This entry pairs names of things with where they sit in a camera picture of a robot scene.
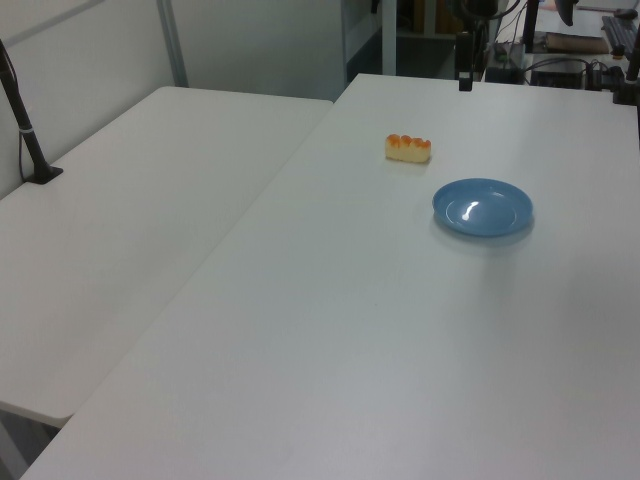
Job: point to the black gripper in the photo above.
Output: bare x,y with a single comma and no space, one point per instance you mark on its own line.
464,43

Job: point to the orange topped bread loaf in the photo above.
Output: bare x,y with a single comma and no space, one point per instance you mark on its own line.
407,151

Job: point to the blue round plate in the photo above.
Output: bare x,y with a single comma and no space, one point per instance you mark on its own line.
500,220

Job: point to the small grey device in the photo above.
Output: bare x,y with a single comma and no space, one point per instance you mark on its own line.
507,62

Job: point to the grey metal shelf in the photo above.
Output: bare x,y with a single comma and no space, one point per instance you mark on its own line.
390,35

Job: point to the black electronics box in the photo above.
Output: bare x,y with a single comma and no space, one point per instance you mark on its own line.
557,75

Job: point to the white cabinet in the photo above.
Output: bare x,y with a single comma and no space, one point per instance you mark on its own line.
362,35

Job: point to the brown flat board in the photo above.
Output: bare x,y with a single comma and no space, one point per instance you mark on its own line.
575,42

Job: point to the black curved object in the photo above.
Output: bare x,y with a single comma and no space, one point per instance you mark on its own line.
566,10

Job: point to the black clamp stand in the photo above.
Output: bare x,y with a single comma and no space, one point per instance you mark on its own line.
627,92

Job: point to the black keyboard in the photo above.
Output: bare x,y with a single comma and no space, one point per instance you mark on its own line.
622,30

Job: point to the black vertical post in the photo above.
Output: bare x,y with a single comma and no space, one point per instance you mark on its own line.
530,25

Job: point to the black camera stand pole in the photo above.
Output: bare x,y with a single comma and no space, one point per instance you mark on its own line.
30,145

